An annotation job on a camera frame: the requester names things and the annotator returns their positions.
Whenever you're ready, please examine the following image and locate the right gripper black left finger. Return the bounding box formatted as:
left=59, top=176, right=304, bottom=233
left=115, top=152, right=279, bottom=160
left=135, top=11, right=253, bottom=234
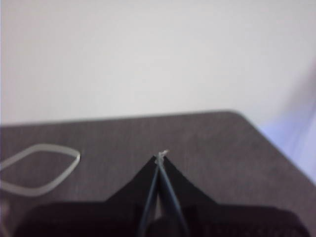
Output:
left=14, top=154, right=161, bottom=237

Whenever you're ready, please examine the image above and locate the white power cord with plug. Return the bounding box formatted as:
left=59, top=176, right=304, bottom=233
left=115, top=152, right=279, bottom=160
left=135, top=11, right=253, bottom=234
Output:
left=0, top=144, right=81, bottom=198

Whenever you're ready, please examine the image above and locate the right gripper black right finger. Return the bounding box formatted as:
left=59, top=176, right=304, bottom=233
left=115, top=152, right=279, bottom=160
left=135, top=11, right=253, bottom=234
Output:
left=158, top=155, right=311, bottom=237

